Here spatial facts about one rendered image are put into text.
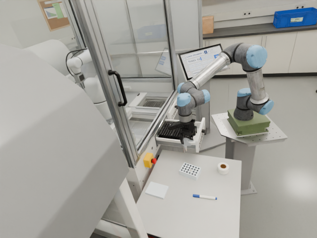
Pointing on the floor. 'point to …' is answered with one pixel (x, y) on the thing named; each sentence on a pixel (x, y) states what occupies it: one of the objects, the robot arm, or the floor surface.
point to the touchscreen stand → (213, 141)
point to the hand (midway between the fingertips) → (184, 144)
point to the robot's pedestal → (231, 148)
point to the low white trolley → (162, 165)
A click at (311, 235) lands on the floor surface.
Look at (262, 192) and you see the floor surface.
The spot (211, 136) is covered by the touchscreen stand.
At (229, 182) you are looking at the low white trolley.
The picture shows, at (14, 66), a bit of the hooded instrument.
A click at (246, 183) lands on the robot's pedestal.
